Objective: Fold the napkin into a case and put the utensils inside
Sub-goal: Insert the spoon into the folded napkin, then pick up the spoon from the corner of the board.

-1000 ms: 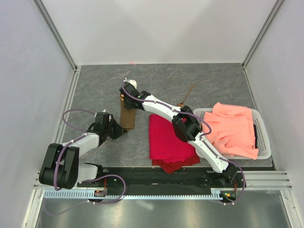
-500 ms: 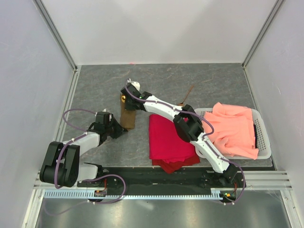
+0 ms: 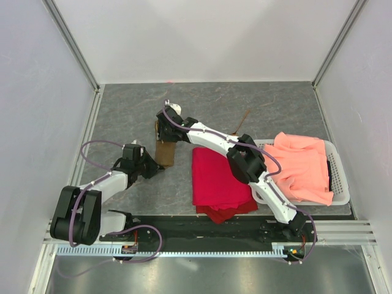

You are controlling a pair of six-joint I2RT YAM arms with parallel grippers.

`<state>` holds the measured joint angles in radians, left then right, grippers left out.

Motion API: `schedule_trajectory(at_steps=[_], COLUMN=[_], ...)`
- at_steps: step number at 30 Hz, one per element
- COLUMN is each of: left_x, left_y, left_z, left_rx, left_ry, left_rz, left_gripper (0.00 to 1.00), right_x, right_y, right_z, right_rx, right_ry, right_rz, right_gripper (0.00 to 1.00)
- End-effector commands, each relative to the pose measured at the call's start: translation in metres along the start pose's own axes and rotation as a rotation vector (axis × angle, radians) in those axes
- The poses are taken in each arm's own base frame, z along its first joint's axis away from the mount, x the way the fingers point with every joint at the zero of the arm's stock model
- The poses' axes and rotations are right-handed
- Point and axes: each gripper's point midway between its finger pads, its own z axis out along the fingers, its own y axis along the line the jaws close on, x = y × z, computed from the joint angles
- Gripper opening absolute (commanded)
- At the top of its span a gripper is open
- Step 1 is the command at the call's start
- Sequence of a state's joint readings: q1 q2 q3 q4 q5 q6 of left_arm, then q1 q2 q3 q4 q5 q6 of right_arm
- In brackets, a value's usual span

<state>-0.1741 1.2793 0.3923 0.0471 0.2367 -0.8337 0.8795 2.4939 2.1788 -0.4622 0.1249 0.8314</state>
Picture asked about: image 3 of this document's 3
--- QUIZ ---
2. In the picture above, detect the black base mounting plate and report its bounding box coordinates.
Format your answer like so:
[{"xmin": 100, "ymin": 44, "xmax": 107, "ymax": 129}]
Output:
[{"xmin": 99, "ymin": 214, "xmax": 318, "ymax": 254}]

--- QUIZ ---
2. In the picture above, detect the brown fabric napkin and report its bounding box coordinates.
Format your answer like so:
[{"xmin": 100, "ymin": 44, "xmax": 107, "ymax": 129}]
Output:
[{"xmin": 154, "ymin": 121, "xmax": 176, "ymax": 168}]

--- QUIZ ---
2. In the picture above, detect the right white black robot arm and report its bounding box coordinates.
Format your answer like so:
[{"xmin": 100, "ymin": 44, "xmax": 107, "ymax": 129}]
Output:
[{"xmin": 156, "ymin": 100, "xmax": 306, "ymax": 241}]

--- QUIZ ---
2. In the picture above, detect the salmon pink cloth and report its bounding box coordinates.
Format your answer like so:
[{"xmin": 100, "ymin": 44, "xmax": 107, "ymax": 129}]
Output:
[{"xmin": 264, "ymin": 132, "xmax": 333, "ymax": 206}]

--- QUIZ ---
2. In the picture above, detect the copper brown spoon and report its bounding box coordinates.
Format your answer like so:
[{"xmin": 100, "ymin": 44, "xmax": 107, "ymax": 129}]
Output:
[{"xmin": 231, "ymin": 109, "xmax": 251, "ymax": 136}]

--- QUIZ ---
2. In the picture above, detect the right aluminium corner post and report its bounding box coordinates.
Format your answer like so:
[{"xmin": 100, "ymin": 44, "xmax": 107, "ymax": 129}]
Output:
[{"xmin": 311, "ymin": 0, "xmax": 368, "ymax": 89}]

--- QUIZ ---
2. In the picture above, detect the white plastic basket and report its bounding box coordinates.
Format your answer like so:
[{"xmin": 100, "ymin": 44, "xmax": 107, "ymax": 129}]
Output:
[{"xmin": 252, "ymin": 139, "xmax": 350, "ymax": 206}]

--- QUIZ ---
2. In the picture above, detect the left aluminium corner post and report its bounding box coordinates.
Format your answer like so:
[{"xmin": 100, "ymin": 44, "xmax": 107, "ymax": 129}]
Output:
[{"xmin": 42, "ymin": 0, "xmax": 100, "ymax": 92}]

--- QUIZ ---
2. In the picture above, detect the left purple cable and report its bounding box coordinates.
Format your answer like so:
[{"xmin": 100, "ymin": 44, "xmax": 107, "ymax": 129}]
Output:
[{"xmin": 56, "ymin": 139, "xmax": 163, "ymax": 278}]

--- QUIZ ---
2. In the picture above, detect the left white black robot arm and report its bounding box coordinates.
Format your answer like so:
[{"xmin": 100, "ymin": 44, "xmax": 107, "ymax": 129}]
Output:
[{"xmin": 50, "ymin": 143, "xmax": 164, "ymax": 247}]

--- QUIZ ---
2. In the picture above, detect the dark red cloth underneath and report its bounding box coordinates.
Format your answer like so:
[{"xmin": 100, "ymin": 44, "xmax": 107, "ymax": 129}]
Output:
[{"xmin": 196, "ymin": 200, "xmax": 258, "ymax": 224}]

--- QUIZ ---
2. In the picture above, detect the grey slotted cable duct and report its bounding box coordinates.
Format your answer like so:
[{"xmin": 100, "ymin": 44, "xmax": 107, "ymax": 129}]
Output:
[{"xmin": 56, "ymin": 244, "xmax": 287, "ymax": 258}]

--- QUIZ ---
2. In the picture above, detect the aluminium corner post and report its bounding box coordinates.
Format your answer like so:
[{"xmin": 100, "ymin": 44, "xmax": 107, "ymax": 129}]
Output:
[
  {"xmin": 42, "ymin": 0, "xmax": 100, "ymax": 92},
  {"xmin": 311, "ymin": 0, "xmax": 368, "ymax": 89}
]

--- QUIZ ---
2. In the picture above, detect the black cloth in basket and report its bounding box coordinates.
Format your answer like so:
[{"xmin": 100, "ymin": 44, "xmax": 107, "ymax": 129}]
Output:
[{"xmin": 326, "ymin": 159, "xmax": 333, "ymax": 192}]

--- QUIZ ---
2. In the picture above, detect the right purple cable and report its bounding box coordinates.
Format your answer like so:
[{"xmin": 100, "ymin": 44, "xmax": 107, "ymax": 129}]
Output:
[{"xmin": 162, "ymin": 99, "xmax": 318, "ymax": 265}]

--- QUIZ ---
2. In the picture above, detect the red folded cloth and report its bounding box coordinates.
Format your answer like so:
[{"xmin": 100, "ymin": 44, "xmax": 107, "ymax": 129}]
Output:
[{"xmin": 192, "ymin": 147, "xmax": 258, "ymax": 213}]

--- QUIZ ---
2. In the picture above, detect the purple cable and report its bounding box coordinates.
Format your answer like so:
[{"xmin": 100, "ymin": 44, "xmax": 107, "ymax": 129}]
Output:
[
  {"xmin": 162, "ymin": 99, "xmax": 318, "ymax": 265},
  {"xmin": 56, "ymin": 139, "xmax": 163, "ymax": 278}
]

